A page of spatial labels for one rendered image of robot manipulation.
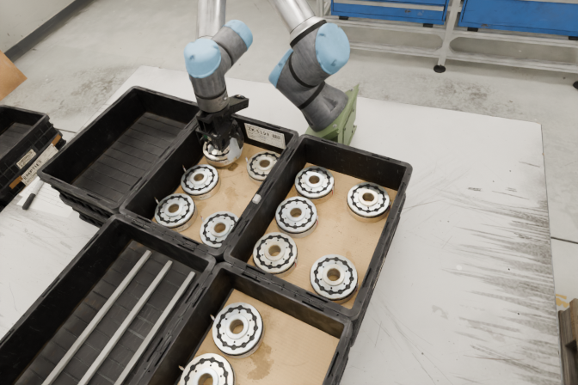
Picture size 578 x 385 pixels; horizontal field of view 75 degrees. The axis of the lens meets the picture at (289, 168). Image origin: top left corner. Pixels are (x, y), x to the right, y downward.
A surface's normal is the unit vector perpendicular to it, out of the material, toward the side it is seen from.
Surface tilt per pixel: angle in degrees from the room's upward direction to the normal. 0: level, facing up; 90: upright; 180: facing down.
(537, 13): 90
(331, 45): 52
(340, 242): 0
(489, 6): 90
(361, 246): 0
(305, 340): 0
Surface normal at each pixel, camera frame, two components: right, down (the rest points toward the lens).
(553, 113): -0.10, -0.64
